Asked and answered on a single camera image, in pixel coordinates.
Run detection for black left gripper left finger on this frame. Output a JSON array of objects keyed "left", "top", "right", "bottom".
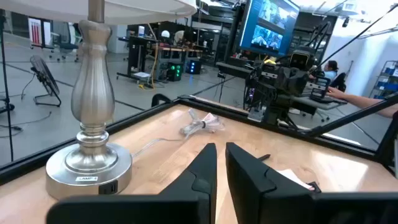
[{"left": 46, "top": 142, "right": 218, "bottom": 224}]

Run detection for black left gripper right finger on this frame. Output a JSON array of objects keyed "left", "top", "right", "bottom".
[{"left": 225, "top": 142, "right": 398, "bottom": 224}]

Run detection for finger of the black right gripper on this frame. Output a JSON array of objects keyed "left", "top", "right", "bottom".
[
  {"left": 275, "top": 67, "right": 295, "bottom": 96},
  {"left": 292, "top": 68, "right": 309, "bottom": 96}
]

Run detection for black binder clip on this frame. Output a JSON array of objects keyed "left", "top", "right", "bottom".
[{"left": 306, "top": 181, "right": 322, "bottom": 194}]

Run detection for black office chair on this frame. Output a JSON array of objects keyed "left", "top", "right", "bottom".
[{"left": 330, "top": 72, "right": 348, "bottom": 93}]

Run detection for blue office chair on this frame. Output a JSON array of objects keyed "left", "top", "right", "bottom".
[{"left": 49, "top": 21, "right": 80, "bottom": 63}]

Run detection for grey desk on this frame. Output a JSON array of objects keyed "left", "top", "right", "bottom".
[{"left": 289, "top": 93, "right": 348, "bottom": 122}]

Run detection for person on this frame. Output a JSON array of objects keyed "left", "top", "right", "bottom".
[{"left": 323, "top": 60, "right": 340, "bottom": 82}]

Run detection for large blue display screen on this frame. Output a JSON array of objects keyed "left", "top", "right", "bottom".
[{"left": 238, "top": 0, "right": 301, "bottom": 58}]

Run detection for metal shelf blue bins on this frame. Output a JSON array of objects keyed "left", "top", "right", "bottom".
[{"left": 369, "top": 60, "right": 398, "bottom": 100}]

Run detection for computer tower blue lights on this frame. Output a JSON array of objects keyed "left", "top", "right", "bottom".
[{"left": 185, "top": 60, "right": 202, "bottom": 75}]

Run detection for computer tower green lights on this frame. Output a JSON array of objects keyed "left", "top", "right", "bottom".
[{"left": 167, "top": 61, "right": 184, "bottom": 82}]

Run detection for silver table lamp white shade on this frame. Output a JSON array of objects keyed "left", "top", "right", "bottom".
[{"left": 0, "top": 0, "right": 198, "bottom": 200}]

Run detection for black workshop desk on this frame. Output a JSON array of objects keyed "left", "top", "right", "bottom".
[{"left": 116, "top": 29, "right": 203, "bottom": 83}]

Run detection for black floor fan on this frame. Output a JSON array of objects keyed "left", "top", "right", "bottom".
[{"left": 30, "top": 55, "right": 62, "bottom": 108}]

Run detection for black tripod stand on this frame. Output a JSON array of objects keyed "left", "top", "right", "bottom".
[{"left": 0, "top": 9, "right": 16, "bottom": 162}]

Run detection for red white sign board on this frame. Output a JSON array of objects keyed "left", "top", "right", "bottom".
[{"left": 27, "top": 17, "right": 52, "bottom": 49}]

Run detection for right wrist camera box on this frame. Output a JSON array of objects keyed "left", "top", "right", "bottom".
[{"left": 288, "top": 51, "right": 313, "bottom": 72}]

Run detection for bundled clear lamp cord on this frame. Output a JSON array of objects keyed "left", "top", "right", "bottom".
[{"left": 130, "top": 108, "right": 225, "bottom": 158}]

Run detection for yellow floor cable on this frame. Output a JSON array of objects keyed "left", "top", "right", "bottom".
[{"left": 138, "top": 23, "right": 158, "bottom": 91}]

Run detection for black aluminium table frame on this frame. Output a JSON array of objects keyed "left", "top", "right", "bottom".
[{"left": 0, "top": 92, "right": 398, "bottom": 186}]

